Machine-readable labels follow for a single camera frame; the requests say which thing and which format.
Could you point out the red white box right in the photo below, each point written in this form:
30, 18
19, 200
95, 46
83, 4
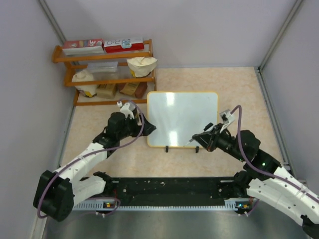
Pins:
122, 45

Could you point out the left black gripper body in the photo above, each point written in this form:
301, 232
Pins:
135, 130

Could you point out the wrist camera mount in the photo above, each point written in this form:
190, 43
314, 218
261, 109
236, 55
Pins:
128, 109
227, 119

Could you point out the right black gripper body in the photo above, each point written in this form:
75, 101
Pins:
215, 137

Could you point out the cream paper bag right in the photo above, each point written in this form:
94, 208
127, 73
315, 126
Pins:
141, 66

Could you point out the clear plastic container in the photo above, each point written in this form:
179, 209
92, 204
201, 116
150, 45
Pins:
103, 70

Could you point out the red white box left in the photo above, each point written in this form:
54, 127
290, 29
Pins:
83, 47

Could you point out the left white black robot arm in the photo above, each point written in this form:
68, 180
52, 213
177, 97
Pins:
59, 191

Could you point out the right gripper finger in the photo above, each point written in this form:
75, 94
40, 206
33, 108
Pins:
210, 129
205, 141

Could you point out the black drink can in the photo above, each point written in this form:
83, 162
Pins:
134, 110

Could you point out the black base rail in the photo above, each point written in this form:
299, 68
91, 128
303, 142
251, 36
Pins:
172, 191

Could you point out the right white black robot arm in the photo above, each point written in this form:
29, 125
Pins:
264, 177

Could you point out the yellow framed whiteboard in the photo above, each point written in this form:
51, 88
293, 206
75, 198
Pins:
179, 115

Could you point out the wooden three tier shelf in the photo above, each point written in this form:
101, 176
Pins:
121, 74

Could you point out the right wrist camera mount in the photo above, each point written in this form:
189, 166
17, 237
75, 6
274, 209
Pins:
227, 119

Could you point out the tan brown box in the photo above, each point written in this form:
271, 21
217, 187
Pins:
106, 91

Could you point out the white black marker pen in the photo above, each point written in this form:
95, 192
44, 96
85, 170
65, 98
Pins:
207, 127

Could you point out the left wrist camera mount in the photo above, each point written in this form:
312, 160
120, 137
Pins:
128, 109

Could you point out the red white box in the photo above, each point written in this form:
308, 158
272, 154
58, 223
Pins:
83, 47
122, 45

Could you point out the reddish brown packet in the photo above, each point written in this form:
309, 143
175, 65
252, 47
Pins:
133, 89

